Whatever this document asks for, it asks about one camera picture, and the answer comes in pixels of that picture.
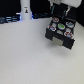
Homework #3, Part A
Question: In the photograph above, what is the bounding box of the dark equipment box behind table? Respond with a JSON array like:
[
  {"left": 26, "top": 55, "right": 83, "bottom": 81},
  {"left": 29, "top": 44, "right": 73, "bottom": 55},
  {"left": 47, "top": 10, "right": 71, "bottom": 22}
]
[{"left": 30, "top": 0, "right": 50, "bottom": 19}]

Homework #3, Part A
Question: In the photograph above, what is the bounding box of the black kcup holder drawer box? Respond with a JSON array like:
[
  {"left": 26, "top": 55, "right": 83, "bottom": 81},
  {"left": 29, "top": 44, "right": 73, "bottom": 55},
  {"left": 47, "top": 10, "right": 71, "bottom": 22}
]
[{"left": 45, "top": 16, "right": 76, "bottom": 49}]

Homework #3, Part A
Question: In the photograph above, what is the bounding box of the kcup with red-blue lid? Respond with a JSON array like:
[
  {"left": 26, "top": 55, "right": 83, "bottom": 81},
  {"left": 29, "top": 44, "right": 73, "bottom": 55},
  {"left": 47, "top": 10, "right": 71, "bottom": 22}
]
[
  {"left": 52, "top": 18, "right": 59, "bottom": 23},
  {"left": 49, "top": 25, "right": 56, "bottom": 31}
]

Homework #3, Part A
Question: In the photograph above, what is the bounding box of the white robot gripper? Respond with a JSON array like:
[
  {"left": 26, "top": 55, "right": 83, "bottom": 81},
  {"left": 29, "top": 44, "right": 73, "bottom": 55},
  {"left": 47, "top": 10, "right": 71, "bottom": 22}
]
[{"left": 48, "top": 0, "right": 82, "bottom": 20}]

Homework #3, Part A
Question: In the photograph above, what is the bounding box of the kcup with red lid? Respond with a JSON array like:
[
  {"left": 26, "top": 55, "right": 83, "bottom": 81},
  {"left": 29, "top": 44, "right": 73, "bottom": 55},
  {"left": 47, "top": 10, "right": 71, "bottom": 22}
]
[{"left": 64, "top": 31, "right": 73, "bottom": 38}]

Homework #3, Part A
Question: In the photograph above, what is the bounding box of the green-lidded white kcup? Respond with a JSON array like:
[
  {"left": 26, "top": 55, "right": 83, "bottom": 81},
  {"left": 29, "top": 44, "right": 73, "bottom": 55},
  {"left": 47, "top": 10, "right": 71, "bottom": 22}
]
[{"left": 58, "top": 23, "right": 65, "bottom": 30}]

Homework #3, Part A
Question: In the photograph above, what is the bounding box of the kcup with blue lid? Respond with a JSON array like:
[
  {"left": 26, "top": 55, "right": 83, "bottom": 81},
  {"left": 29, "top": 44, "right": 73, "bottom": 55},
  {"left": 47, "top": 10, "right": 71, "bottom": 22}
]
[{"left": 66, "top": 22, "right": 74, "bottom": 28}]

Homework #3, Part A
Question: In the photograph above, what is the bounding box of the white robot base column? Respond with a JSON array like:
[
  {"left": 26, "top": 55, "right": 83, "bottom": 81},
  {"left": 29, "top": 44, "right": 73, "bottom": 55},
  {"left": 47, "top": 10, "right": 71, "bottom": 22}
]
[{"left": 20, "top": 0, "right": 32, "bottom": 20}]

